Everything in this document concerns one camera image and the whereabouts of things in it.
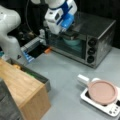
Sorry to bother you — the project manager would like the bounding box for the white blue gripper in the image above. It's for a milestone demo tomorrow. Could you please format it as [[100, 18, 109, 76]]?
[[45, 0, 77, 34]]

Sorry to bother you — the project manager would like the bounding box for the teal bowl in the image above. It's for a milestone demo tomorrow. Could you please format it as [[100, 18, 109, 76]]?
[[63, 38, 80, 46]]

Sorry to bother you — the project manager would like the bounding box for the silver toaster oven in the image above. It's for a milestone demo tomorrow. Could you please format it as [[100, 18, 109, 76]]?
[[47, 12, 116, 68]]

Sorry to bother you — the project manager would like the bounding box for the grey open drawer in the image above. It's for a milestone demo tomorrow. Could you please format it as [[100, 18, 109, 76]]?
[[7, 58, 51, 92]]

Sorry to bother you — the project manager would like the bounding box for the wooden cabinet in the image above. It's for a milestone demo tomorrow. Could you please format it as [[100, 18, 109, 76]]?
[[0, 59, 51, 120]]

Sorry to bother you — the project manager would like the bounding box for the pink frying pan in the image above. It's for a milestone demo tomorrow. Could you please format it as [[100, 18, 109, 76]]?
[[78, 74, 118, 105]]

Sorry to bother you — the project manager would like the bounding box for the white induction cooker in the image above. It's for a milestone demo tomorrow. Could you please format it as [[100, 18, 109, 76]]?
[[80, 78, 120, 117]]

